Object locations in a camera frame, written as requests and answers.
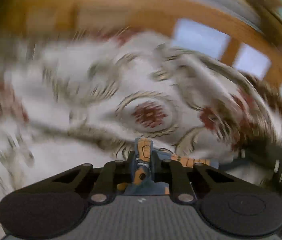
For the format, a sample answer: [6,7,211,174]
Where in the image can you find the wooden bed frame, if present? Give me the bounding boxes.
[0,0,282,100]

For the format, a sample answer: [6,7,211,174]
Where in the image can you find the floral white bed cover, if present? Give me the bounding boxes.
[0,30,282,239]

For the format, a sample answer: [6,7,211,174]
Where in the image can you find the blue pyjama pants orange cars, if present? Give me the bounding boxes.
[117,138,219,196]

